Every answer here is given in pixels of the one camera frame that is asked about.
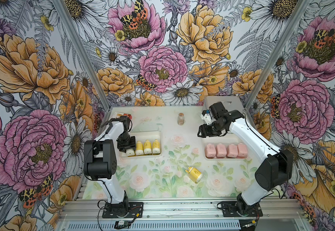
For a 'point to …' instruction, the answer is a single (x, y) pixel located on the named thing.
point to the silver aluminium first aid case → (229, 102)
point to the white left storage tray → (143, 136)
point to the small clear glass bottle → (181, 119)
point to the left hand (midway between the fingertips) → (129, 153)
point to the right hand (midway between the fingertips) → (203, 137)
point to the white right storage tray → (226, 147)
